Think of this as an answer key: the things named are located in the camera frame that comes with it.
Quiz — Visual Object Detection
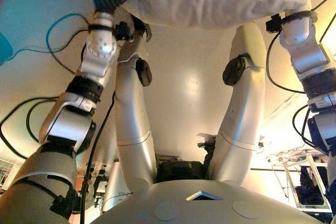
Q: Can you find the white cloth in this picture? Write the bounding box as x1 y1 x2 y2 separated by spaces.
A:
91 0 312 30

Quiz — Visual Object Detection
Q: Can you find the left silver robot leg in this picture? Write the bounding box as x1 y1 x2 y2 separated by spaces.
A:
114 16 158 183

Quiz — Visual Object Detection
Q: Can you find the black robot pelvis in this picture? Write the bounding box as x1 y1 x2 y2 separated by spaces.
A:
156 153 211 183

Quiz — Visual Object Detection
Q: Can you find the grey robot torso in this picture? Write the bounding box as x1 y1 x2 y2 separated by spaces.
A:
90 178 325 224

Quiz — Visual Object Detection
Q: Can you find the white metal rack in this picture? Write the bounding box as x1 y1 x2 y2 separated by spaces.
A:
266 149 332 212

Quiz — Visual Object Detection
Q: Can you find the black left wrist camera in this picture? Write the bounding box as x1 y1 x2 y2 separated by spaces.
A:
114 20 132 41

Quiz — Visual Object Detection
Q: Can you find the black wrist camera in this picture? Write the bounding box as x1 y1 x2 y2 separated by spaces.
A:
114 20 132 41
265 14 285 34

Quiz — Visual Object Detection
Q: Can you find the blue cable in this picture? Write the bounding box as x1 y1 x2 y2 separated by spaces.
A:
13 13 91 53

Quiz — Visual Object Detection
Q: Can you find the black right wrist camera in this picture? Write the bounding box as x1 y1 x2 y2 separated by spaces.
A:
265 14 285 34

